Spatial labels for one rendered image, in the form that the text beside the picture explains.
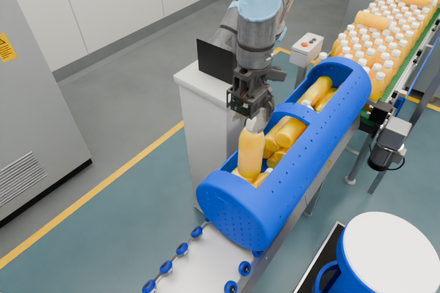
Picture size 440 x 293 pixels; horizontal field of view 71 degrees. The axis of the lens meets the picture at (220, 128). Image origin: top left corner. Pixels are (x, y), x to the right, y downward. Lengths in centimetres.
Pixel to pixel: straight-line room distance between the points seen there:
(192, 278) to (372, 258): 56
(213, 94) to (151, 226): 124
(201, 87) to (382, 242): 89
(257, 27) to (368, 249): 78
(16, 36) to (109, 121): 131
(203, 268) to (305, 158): 49
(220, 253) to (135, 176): 152
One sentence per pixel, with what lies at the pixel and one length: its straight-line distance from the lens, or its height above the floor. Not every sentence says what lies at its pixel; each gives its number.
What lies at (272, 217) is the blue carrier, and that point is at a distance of 93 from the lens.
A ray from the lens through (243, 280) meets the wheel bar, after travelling 111.
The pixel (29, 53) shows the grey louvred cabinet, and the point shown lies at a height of 107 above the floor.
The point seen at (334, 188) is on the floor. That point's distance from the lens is 252.
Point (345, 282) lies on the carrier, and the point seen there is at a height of 95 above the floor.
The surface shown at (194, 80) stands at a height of 115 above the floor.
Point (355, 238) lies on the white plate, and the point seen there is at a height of 104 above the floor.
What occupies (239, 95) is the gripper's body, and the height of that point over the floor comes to 156.
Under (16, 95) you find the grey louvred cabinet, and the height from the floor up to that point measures 87.
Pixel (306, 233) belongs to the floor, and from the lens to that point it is 227.
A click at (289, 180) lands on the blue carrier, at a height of 119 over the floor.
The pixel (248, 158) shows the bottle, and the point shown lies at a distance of 86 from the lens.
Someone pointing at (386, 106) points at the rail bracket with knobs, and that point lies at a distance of 167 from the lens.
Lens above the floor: 198
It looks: 45 degrees down
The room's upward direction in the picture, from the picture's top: 1 degrees counter-clockwise
